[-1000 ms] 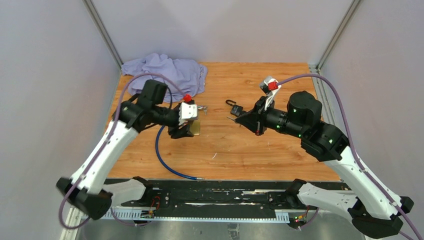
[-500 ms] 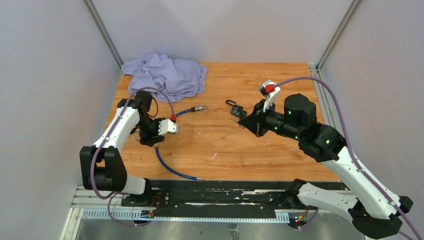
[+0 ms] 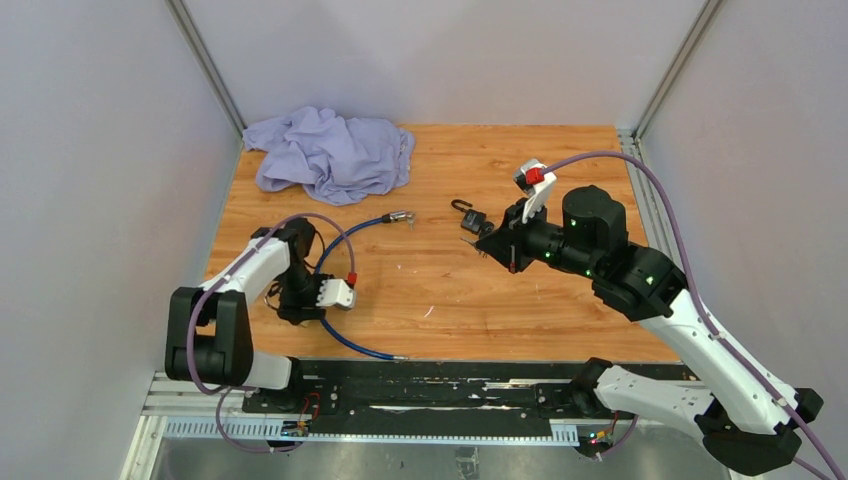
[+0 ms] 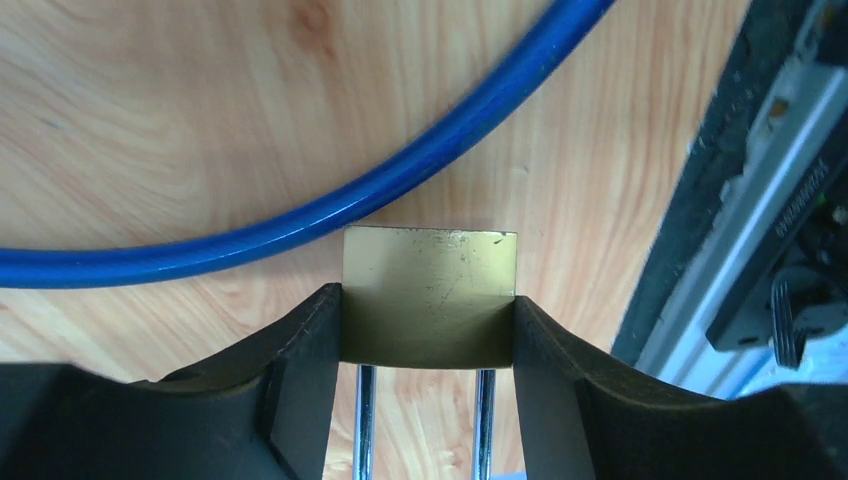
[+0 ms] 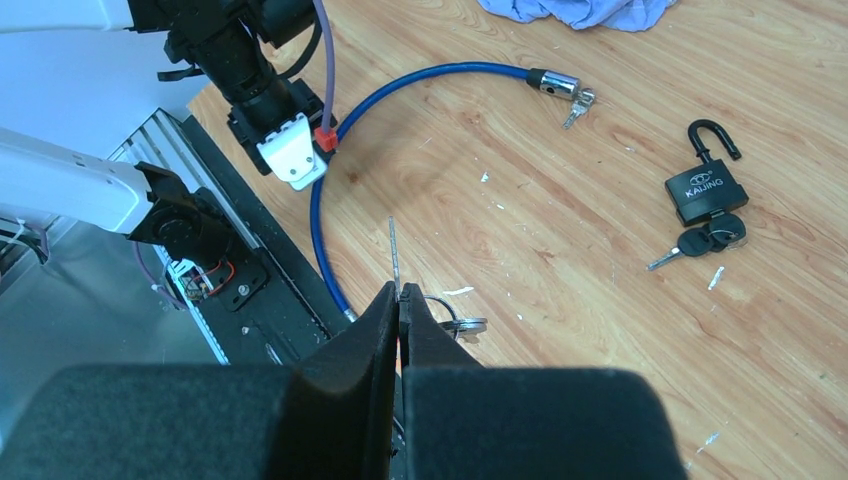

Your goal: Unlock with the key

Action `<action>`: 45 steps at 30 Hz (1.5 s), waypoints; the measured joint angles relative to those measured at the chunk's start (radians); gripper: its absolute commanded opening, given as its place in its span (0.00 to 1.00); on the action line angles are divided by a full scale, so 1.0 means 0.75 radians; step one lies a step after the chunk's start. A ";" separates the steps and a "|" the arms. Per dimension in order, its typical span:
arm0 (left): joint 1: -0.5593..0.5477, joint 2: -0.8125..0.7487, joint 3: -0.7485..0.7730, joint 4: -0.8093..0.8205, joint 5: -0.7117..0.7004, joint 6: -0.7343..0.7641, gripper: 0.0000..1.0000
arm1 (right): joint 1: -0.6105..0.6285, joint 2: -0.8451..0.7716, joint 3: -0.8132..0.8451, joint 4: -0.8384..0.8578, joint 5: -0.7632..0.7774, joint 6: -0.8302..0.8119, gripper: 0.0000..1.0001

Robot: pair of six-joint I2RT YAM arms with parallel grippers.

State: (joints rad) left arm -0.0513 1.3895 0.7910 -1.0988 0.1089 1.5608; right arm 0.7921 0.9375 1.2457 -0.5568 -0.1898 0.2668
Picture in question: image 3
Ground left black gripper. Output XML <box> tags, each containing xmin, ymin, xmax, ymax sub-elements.
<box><xmin>278</xmin><ymin>266</ymin><xmax>335</xmax><ymax>324</ymax></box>

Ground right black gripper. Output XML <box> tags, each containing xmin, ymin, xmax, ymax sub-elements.
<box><xmin>475</xmin><ymin>196</ymin><xmax>598</xmax><ymax>280</ymax></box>

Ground small black padlock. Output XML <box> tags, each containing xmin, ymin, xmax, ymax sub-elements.
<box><xmin>451</xmin><ymin>199</ymin><xmax>494</xmax><ymax>236</ymax></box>

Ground blue cable lock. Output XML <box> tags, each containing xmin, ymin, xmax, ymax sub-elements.
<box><xmin>316</xmin><ymin>210</ymin><xmax>409</xmax><ymax>362</ymax></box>

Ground brass padlock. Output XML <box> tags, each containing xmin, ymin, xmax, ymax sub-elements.
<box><xmin>263</xmin><ymin>291</ymin><xmax>279</xmax><ymax>312</ymax></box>

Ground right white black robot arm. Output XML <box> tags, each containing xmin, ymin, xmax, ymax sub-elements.
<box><xmin>475</xmin><ymin>185</ymin><xmax>823</xmax><ymax>476</ymax></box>

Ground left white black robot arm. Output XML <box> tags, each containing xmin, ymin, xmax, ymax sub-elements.
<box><xmin>164</xmin><ymin>218</ymin><xmax>327</xmax><ymax>413</ymax></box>

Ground crumpled lavender cloth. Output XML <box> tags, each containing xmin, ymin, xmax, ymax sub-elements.
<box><xmin>242</xmin><ymin>106</ymin><xmax>416</xmax><ymax>206</ymax></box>

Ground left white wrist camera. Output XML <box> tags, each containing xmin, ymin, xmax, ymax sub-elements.
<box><xmin>315</xmin><ymin>275</ymin><xmax>357</xmax><ymax>311</ymax></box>

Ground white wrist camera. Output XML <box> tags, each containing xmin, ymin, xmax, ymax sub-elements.
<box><xmin>513</xmin><ymin>158</ymin><xmax>557</xmax><ymax>224</ymax></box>
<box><xmin>315</xmin><ymin>275</ymin><xmax>357</xmax><ymax>311</ymax></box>

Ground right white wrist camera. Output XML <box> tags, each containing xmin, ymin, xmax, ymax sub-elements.
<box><xmin>513</xmin><ymin>158</ymin><xmax>557</xmax><ymax>224</ymax></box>

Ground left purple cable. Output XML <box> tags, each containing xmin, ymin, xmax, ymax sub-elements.
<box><xmin>186</xmin><ymin>212</ymin><xmax>357</xmax><ymax>455</ymax></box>

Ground purple cable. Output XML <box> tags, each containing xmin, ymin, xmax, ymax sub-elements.
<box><xmin>186</xmin><ymin>212</ymin><xmax>357</xmax><ymax>455</ymax></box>
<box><xmin>543</xmin><ymin>151</ymin><xmax>846</xmax><ymax>480</ymax></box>

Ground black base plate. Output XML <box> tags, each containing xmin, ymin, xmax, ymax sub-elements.
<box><xmin>235</xmin><ymin>359</ymin><xmax>631</xmax><ymax>440</ymax></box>

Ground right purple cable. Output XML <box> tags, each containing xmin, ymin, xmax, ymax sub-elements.
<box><xmin>543</xmin><ymin>151</ymin><xmax>846</xmax><ymax>480</ymax></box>

